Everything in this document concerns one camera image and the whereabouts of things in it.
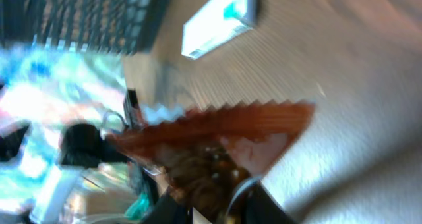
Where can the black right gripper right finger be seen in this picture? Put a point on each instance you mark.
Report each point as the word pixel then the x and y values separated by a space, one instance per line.
pixel 251 204

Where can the grey plastic basket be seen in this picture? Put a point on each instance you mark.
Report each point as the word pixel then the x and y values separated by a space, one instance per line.
pixel 124 27

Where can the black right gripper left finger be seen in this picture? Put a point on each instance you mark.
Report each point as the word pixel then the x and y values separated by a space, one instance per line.
pixel 168 211

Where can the white green box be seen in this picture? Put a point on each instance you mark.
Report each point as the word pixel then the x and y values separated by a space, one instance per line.
pixel 215 23

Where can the red Top chocolate bar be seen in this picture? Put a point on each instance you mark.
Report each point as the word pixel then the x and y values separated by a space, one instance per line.
pixel 207 154

